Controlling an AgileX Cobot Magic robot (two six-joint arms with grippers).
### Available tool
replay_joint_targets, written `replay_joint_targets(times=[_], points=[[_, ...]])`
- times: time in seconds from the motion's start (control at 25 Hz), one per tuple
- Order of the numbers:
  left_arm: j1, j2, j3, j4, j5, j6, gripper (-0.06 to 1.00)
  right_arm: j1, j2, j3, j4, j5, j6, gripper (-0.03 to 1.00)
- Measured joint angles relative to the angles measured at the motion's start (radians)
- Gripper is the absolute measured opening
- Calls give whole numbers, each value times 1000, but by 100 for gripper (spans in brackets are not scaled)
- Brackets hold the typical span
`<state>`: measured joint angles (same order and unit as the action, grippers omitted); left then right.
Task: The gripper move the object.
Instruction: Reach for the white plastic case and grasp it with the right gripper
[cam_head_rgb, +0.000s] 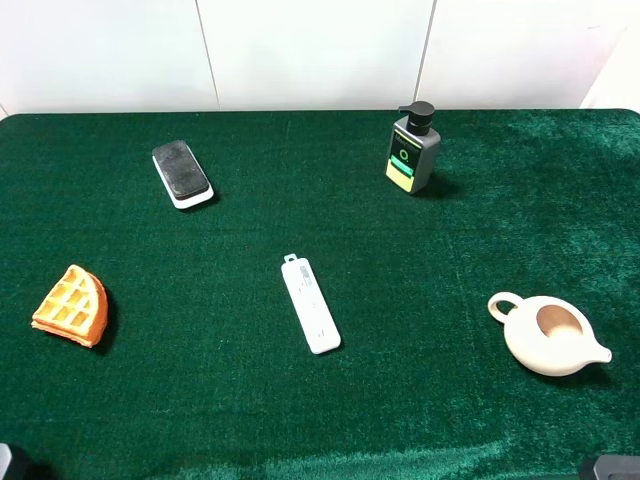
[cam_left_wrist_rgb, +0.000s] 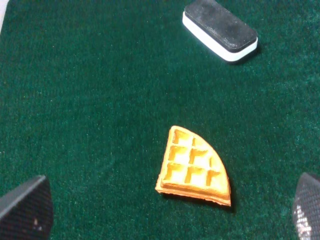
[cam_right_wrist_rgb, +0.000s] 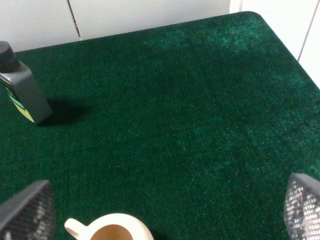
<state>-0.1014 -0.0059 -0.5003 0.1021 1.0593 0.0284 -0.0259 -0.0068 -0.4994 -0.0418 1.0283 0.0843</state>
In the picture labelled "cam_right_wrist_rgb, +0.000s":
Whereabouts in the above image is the cream ceramic teapot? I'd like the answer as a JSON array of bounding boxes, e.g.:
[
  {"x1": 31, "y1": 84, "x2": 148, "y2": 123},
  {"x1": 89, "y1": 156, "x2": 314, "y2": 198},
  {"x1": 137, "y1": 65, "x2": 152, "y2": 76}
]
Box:
[{"x1": 64, "y1": 213, "x2": 154, "y2": 240}]

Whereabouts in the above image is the green felt table cloth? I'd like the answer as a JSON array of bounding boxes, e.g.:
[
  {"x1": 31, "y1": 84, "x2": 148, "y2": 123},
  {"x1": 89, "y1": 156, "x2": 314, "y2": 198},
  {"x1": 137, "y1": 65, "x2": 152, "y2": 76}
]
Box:
[{"x1": 0, "y1": 11, "x2": 320, "y2": 240}]

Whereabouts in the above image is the grey pump bottle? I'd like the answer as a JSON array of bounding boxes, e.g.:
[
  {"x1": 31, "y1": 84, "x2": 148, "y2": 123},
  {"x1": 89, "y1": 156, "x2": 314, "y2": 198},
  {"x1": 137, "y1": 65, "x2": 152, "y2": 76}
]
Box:
[{"x1": 0, "y1": 40, "x2": 53, "y2": 125}]

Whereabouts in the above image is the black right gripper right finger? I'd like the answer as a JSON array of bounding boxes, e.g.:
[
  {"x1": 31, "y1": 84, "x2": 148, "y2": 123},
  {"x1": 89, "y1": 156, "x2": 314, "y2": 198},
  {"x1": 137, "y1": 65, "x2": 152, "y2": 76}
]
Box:
[{"x1": 283, "y1": 173, "x2": 320, "y2": 240}]

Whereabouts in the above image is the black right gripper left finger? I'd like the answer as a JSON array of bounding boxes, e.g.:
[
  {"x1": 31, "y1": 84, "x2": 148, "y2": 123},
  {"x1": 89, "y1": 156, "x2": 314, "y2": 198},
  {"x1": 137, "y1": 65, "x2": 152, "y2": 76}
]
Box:
[{"x1": 0, "y1": 179, "x2": 56, "y2": 240}]

